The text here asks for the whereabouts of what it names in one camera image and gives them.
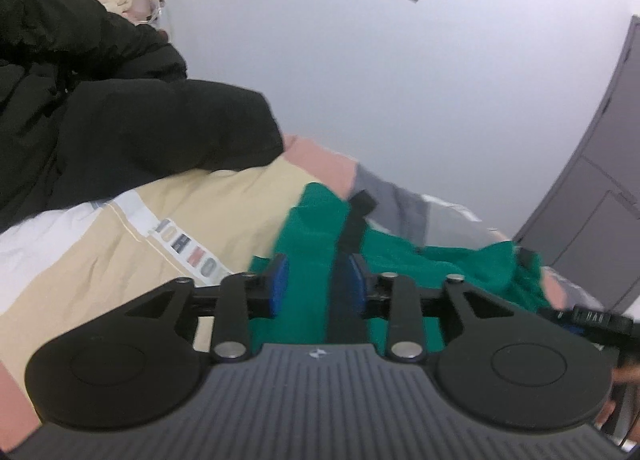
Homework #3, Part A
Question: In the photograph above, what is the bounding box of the green hooded sweatshirt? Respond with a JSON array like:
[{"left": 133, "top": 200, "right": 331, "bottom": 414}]
[{"left": 250, "top": 183, "right": 550, "bottom": 350}]

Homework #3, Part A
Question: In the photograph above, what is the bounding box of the person's right hand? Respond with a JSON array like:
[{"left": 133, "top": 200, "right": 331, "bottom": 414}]
[{"left": 596, "top": 364, "right": 640, "bottom": 443}]

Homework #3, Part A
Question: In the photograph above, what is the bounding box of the patchwork bed cover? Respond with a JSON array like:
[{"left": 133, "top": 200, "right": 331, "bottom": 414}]
[{"left": 1, "top": 136, "right": 596, "bottom": 449}]

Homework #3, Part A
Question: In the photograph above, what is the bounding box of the black jacket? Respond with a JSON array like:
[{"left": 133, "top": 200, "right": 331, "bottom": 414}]
[{"left": 1, "top": 0, "right": 283, "bottom": 228}]

